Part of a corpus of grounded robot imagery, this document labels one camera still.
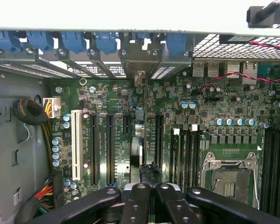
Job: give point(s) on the blue slot latch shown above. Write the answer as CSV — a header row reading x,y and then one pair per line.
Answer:
x,y
106,43
4,42
73,42
39,40
142,35
176,44

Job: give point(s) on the open grey PC case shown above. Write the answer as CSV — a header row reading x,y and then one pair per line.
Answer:
x,y
14,140

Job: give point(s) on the installed green RAM stick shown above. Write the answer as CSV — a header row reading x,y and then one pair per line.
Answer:
x,y
175,158

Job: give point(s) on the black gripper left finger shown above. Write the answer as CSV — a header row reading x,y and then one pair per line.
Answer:
x,y
135,207

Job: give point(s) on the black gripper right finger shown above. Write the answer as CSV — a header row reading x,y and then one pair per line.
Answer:
x,y
177,207

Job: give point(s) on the thin metal locking lever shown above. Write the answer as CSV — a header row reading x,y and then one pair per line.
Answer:
x,y
256,186

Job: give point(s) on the CPU socket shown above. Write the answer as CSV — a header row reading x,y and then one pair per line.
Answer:
x,y
231,182

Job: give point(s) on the short PCIe expansion slot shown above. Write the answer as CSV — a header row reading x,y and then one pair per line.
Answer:
x,y
127,124

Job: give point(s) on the green motherboard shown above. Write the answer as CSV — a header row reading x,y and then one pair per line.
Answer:
x,y
121,98

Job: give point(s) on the white PCI expansion slot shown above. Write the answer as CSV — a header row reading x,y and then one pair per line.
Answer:
x,y
77,144

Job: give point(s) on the white power connector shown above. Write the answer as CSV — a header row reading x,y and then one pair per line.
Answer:
x,y
54,107

